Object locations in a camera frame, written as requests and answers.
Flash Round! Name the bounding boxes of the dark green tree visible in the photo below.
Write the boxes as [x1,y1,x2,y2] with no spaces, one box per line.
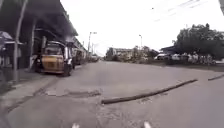
[173,23,224,62]

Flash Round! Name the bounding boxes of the long dark pipe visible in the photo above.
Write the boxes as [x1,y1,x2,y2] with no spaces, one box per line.
[207,73,224,82]
[100,78,199,105]

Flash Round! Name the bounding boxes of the row of parked vehicles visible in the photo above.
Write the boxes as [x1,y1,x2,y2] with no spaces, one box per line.
[154,51,218,65]

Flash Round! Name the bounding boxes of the overhead wires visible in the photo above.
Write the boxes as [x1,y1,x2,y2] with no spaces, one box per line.
[149,0,209,22]

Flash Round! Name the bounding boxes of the leaning grey pole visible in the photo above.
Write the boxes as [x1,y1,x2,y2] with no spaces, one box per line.
[12,0,30,84]

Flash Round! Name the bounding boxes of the grey asphalt road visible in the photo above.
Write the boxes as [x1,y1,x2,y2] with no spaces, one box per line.
[0,60,224,128]

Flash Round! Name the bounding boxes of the street lamp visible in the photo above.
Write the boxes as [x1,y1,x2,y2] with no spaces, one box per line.
[138,34,144,51]
[87,31,98,62]

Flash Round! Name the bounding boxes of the building with dark canopy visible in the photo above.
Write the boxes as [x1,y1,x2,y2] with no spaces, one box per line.
[0,0,88,71]

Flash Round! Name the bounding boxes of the yellow vehicle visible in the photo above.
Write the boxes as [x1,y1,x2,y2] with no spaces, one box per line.
[34,40,75,77]

